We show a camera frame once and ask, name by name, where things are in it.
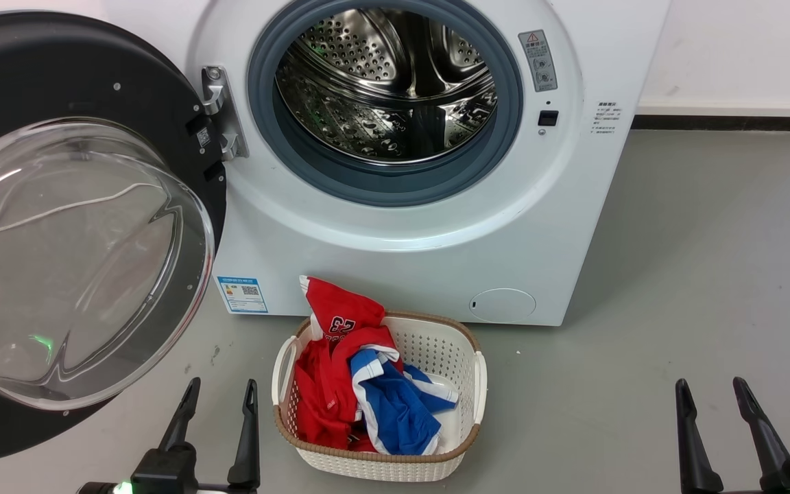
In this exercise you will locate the blue energy label sticker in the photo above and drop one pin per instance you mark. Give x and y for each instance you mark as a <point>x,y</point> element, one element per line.
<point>242,295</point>

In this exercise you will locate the grey warning sticker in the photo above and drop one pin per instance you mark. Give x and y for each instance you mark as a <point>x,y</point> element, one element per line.
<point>538,60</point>

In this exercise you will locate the black round glass washer door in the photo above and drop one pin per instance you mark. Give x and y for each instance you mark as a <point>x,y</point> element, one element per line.
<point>59,62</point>

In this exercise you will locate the red sports jersey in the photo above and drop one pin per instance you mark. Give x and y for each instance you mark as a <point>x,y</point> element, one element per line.
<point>333,302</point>

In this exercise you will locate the white front-load washing machine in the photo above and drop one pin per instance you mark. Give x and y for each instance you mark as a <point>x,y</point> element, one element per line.
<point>367,274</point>

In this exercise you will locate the white woven-rim laundry basket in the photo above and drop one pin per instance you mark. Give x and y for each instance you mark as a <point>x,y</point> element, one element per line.
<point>436,343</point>

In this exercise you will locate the blue and white garment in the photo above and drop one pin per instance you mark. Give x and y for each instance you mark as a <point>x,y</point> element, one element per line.
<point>398,418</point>

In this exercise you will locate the black baseboard strip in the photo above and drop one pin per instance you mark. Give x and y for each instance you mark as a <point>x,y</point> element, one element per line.
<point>731,123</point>

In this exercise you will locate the round white filter cover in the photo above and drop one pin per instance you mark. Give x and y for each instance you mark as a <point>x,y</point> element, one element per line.
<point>503,304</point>

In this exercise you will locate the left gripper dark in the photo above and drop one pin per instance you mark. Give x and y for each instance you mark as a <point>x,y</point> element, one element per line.
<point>169,473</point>

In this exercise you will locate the perforated steel washer drum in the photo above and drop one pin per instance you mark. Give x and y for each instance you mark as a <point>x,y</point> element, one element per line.
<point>367,55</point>

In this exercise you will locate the silver metal door hinge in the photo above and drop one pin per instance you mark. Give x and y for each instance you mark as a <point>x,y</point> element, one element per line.
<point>220,103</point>

